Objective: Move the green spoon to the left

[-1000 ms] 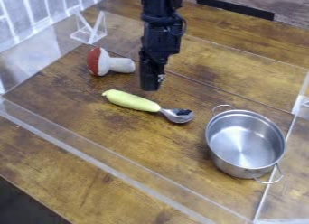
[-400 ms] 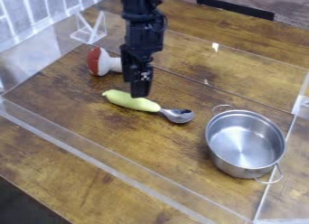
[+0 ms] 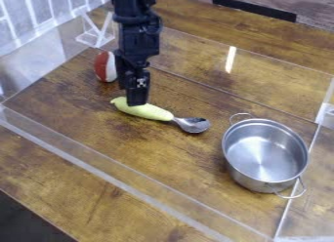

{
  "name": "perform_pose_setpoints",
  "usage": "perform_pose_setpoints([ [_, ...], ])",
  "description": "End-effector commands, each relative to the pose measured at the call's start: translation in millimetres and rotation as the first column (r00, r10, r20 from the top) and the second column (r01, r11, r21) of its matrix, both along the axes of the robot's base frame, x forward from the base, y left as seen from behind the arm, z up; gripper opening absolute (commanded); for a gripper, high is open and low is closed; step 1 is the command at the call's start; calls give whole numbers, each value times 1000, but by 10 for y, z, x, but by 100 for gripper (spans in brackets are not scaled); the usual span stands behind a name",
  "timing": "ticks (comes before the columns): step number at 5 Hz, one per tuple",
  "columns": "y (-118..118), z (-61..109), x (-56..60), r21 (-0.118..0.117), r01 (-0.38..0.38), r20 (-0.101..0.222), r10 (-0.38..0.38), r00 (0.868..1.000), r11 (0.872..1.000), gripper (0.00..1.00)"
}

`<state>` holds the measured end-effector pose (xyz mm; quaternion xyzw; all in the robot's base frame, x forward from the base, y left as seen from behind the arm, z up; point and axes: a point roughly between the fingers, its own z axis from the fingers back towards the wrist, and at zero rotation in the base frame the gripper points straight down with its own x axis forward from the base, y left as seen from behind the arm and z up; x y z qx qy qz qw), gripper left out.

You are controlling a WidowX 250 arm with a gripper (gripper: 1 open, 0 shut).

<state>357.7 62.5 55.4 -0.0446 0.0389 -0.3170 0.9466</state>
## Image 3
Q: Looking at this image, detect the stainless steel pot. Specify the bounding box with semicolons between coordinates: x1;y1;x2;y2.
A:
221;112;308;199

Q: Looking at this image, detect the black wall strip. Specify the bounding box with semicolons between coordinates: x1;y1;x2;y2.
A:
210;0;297;22

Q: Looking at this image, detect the clear acrylic stand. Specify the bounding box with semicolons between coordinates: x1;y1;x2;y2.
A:
76;13;116;48

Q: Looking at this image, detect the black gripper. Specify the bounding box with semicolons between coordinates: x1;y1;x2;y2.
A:
113;11;161;106

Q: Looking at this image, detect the green handled metal spoon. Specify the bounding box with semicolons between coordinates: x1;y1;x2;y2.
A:
110;97;209;134

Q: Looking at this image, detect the clear acrylic bracket right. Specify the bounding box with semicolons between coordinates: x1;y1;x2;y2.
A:
315;103;334;130

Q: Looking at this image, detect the red white toy mushroom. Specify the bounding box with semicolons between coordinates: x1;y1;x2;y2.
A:
93;52;117;83

